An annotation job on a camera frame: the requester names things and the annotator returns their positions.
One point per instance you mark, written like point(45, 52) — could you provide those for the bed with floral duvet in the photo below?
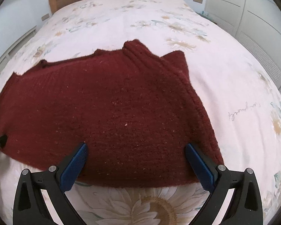
point(236, 86)

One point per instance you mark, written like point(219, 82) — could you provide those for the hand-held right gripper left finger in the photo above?
point(73, 166)

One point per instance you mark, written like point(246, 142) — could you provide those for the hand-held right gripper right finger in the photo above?
point(199, 167)

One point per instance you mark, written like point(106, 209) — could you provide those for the wooden nightstand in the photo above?
point(207, 16)

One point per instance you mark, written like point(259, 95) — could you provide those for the white wardrobe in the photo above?
point(260, 4)

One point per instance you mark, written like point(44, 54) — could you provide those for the dark red knit sweater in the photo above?
point(107, 110)

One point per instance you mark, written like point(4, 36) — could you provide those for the white low cabinet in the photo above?
point(11, 49)

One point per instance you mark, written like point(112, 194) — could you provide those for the beige wall switch plate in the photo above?
point(197, 0)
point(45, 16)

